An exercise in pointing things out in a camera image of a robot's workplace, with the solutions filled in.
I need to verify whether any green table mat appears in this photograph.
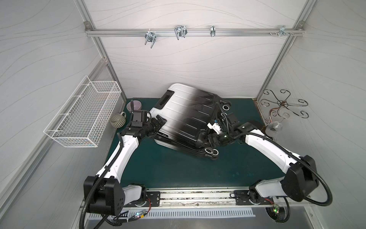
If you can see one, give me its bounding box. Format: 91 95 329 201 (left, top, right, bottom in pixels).
97 98 287 189

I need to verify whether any striped ceramic mug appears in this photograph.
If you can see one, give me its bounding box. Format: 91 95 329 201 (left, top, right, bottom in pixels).
109 112 126 129

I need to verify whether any metal hook clamp left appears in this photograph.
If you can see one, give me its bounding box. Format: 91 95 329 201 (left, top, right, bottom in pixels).
144 30 156 49

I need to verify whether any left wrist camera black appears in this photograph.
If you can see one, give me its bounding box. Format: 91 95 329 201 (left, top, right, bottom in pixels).
131 108 147 127

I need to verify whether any base cable bundle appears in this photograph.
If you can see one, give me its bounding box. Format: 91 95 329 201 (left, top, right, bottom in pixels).
264 196 292 224
100 197 152 227

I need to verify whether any metal hook clamp middle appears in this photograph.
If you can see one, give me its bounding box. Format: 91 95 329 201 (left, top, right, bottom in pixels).
174 25 187 40

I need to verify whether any right base cable bundle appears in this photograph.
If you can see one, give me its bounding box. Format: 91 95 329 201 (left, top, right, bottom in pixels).
264 196 292 224

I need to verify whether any white and black hardshell suitcase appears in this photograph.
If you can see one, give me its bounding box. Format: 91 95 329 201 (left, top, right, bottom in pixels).
150 83 232 160

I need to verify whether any aluminium cross rail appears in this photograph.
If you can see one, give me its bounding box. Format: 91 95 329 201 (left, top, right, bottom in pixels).
85 26 306 37

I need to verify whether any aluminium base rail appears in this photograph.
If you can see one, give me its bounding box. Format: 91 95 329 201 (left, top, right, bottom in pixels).
79 187 315 210

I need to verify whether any purple ceramic bowl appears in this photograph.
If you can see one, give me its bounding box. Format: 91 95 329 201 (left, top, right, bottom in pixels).
126 100 142 113

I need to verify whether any metal hook clamp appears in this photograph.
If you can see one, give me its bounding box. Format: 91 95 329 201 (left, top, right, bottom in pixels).
174 25 187 40
269 26 295 37
144 30 156 49

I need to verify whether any clear wine glass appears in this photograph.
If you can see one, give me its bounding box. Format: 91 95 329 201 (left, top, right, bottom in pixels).
265 113 290 137

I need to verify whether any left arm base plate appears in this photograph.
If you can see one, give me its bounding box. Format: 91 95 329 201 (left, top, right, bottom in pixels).
125 191 161 208

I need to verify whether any white slotted cable duct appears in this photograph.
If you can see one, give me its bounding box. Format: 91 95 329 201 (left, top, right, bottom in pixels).
87 208 256 220

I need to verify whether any left base cable bundle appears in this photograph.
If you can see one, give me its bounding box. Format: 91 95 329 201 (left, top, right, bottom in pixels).
100 197 152 227

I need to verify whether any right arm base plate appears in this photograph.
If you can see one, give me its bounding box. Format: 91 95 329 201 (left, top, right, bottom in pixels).
229 190 274 206

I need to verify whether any white wire basket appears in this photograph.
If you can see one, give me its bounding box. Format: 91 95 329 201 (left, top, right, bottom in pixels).
43 76 122 148

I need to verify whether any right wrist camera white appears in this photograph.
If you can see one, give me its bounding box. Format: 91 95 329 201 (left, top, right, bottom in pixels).
207 120 223 135

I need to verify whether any metal hook clamp right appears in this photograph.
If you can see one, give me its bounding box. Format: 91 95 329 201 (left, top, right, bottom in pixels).
269 26 295 37

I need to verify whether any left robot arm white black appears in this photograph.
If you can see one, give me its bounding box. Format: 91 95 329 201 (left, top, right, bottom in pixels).
79 110 167 229

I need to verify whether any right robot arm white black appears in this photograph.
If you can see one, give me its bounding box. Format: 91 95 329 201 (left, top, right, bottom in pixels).
197 121 333 207

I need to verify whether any metal scroll glass stand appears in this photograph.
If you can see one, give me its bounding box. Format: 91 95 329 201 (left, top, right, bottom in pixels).
254 89 309 136

